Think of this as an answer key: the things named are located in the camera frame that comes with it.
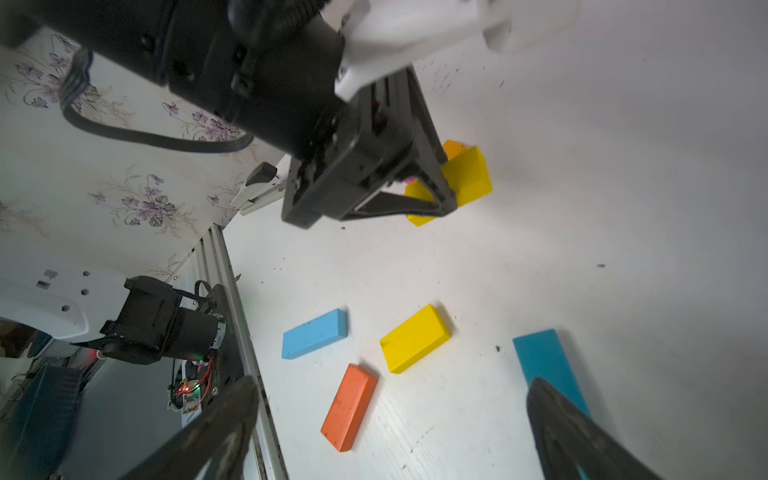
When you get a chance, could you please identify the teal long block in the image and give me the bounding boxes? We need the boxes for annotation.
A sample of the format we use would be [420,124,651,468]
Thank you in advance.
[513,329,591,417]

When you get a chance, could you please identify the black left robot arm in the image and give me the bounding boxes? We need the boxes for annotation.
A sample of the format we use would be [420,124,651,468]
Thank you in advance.
[1,1,457,229]

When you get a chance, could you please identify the orange-red block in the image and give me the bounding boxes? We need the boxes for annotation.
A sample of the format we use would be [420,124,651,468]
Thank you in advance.
[321,364,378,452]

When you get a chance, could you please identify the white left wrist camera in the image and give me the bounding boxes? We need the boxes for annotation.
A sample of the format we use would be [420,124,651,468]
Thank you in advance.
[335,0,583,102]

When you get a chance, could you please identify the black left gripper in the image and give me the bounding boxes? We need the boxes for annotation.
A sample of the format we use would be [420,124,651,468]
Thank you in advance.
[282,66,458,229]

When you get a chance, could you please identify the orange-yellow long block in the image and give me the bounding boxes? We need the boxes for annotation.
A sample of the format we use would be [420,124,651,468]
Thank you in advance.
[442,140,469,161]

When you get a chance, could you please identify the yellow block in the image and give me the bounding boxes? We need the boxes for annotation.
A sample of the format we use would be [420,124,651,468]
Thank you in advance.
[405,145,493,226]
[379,304,451,374]

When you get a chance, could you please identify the aluminium front rail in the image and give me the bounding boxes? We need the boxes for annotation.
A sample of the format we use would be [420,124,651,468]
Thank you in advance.
[194,224,289,479]

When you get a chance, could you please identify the light blue long block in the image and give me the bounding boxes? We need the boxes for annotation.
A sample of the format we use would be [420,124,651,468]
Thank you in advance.
[281,309,348,360]

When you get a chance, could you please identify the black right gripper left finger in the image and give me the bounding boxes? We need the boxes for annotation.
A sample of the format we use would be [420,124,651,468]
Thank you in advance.
[123,376,259,479]

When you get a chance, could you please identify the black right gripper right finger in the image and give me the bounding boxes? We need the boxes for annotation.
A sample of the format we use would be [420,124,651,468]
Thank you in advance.
[526,377,659,479]

